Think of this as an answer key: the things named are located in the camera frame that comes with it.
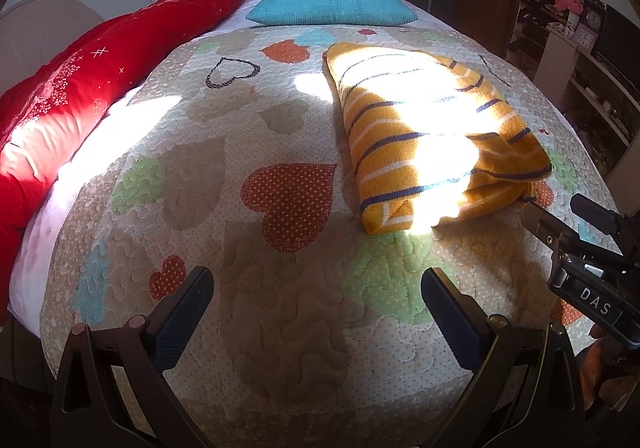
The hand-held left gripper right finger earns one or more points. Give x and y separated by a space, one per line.
445 298

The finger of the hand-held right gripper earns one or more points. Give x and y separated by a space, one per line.
542 224
595 213

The small pale table clock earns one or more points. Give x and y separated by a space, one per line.
585 37

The person's right hand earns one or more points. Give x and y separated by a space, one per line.
612 378

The white bed sheet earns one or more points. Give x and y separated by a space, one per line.
75 168

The white shelf unit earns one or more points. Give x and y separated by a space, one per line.
565 73

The yellow striped knit sweater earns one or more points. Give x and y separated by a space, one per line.
400 128

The long red pillow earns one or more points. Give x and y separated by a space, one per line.
60 78

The white headboard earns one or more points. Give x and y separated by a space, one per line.
35 28

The heart patterned quilt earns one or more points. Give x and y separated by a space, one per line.
280 308

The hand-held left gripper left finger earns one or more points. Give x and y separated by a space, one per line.
192 298

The dark ornate frame clock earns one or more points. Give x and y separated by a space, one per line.
594 17

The black television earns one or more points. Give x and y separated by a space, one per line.
620 41

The teal knit pillow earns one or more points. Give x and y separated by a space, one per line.
335 3

